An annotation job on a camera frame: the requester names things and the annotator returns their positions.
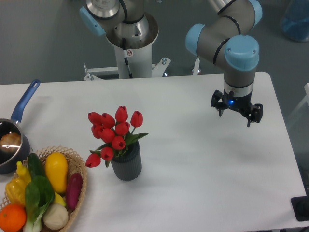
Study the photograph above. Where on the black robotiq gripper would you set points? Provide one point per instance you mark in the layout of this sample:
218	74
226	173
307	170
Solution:
232	100

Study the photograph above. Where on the red tulip bouquet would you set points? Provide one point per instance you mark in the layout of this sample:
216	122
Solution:
116	132

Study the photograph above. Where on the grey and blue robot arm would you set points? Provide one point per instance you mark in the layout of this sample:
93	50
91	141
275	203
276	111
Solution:
225	43

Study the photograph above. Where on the dark grey ribbed vase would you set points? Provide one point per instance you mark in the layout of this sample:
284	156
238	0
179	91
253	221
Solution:
129	166

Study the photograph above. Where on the blue translucent container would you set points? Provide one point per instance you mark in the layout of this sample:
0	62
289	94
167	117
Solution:
295	21

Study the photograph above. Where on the black device at edge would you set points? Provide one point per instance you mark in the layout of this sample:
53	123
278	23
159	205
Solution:
301	208

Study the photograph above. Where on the woven wicker basket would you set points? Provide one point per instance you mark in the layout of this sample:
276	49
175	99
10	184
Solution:
75	165

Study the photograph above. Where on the purple eggplant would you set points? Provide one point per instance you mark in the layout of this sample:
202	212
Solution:
73	190

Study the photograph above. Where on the yellow squash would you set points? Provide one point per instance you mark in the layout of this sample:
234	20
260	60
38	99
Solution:
56	169

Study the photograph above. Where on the yellow banana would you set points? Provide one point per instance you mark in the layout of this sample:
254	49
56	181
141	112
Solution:
59	200

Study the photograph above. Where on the dark green cucumber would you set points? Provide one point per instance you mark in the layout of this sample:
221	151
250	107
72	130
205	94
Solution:
35	166

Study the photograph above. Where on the beige mushroom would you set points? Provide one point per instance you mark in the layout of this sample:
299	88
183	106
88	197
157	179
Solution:
56	217

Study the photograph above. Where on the green bok choy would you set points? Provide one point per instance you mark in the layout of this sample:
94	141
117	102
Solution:
39	195

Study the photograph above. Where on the bread in saucepan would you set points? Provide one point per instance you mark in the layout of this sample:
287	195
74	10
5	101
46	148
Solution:
10	142

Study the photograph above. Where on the yellow bell pepper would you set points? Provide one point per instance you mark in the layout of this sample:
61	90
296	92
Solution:
15	191

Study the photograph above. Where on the orange fruit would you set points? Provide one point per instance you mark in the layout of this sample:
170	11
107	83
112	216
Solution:
12	218

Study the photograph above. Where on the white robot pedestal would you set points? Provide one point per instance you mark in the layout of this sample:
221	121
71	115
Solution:
133	48

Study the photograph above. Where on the blue handled saucepan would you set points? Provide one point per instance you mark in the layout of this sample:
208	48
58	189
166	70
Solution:
8	160

